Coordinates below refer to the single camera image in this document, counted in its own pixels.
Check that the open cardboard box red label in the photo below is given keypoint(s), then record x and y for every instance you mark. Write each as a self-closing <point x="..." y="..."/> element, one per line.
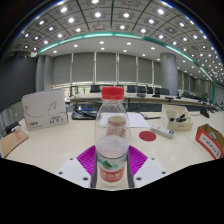
<point x="208" y="143"/>

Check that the black desk microphone units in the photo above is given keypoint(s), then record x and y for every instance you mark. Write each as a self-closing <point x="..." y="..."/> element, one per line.
<point x="156" y="95"/>

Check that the long curved conference desk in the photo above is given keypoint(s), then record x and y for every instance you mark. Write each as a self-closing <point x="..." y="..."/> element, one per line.
<point x="146" y="98"/>

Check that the black office chairs row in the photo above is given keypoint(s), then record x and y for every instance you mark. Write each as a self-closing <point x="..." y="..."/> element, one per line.
<point x="141" y="89"/>

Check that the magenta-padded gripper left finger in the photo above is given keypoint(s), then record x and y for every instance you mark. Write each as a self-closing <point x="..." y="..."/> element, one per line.
<point x="71" y="170"/>

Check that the brown paper envelope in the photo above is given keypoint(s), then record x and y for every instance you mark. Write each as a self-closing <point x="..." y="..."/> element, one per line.
<point x="13" y="142"/>

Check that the small black device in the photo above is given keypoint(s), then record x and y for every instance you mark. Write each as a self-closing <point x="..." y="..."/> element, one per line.
<point x="11" y="128"/>

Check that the flat round red coaster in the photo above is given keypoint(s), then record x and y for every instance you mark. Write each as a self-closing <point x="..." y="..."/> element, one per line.
<point x="147" y="136"/>

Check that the round ceiling lights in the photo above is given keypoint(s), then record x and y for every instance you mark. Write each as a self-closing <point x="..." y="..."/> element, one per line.
<point x="97" y="14"/>

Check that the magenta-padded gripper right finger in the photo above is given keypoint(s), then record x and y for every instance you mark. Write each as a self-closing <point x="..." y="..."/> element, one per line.
<point x="150" y="170"/>

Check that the white printed carton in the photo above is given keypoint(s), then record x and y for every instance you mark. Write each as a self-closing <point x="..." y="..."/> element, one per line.
<point x="45" y="110"/>

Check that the clear red-capped water bottle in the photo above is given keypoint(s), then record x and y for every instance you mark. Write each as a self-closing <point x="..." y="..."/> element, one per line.
<point x="111" y="150"/>

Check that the black binder clips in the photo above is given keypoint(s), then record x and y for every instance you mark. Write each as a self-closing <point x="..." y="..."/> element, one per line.
<point x="178" y="118"/>

